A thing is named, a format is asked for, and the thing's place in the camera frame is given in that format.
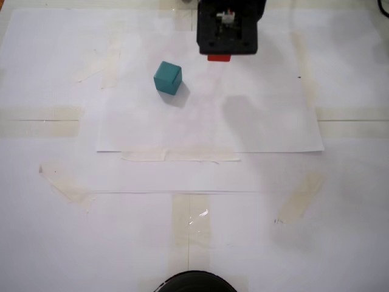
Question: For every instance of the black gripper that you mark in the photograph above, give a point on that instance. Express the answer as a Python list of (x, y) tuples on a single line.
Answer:
[(219, 58)]

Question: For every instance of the red cube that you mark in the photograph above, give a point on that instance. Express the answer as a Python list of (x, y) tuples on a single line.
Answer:
[(219, 58)]

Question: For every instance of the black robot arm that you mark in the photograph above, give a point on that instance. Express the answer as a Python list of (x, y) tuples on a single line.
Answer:
[(262, 9)]

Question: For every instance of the teal cube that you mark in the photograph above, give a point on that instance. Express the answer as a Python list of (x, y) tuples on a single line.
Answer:
[(167, 79)]

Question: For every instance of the yellowed clear tape strip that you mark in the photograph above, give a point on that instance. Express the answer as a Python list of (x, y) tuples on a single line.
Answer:
[(111, 61), (70, 190), (179, 18), (299, 200), (191, 237), (349, 127), (39, 127)]

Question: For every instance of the small white paper sheet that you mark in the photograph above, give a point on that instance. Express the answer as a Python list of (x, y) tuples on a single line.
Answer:
[(212, 127)]

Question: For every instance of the large white paper sheet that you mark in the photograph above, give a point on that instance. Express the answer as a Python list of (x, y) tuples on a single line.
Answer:
[(182, 176)]

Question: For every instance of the black round base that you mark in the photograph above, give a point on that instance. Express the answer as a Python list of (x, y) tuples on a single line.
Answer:
[(196, 283)]

